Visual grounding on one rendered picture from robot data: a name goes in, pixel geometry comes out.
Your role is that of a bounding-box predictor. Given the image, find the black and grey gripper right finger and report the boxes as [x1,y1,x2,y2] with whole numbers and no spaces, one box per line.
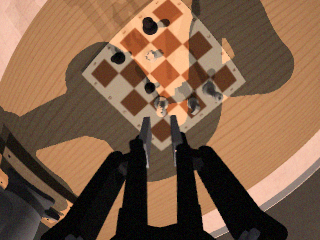
[170,115,288,240]

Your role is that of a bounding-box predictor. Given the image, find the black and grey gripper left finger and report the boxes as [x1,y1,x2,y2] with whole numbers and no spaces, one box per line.
[40,117,152,240]

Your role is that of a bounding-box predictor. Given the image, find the brown and tan chessboard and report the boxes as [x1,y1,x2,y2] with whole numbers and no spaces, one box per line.
[82,0,246,151]

